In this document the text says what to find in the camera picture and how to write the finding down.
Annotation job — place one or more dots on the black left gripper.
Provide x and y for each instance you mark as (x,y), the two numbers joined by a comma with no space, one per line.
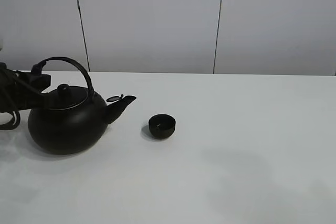
(24,90)

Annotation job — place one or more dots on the black cast iron teapot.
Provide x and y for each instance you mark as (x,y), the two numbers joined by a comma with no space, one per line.
(73,118)

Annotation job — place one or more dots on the small black teacup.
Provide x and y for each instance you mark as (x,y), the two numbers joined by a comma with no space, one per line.
(162,126)

